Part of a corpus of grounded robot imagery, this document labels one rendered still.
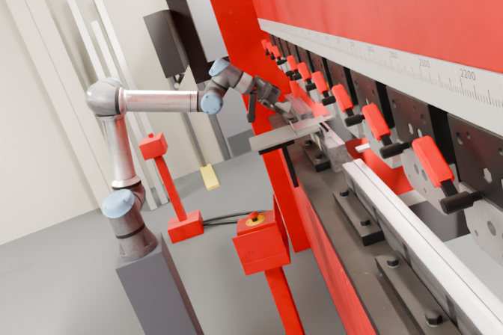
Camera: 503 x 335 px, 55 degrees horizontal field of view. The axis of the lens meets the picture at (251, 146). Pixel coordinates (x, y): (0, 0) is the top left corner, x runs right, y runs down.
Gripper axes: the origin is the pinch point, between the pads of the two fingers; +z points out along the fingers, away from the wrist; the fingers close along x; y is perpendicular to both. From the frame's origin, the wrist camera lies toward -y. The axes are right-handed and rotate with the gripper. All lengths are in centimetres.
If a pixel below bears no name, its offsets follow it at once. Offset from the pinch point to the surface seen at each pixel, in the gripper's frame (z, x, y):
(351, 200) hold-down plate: 14, -56, -5
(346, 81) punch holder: -16, -86, 21
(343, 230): 13, -66, -12
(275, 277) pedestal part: 20, -29, -49
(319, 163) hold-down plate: 13.4, -19.8, -6.5
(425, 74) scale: -21, -127, 26
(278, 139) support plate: -0.7, -7.4, -8.4
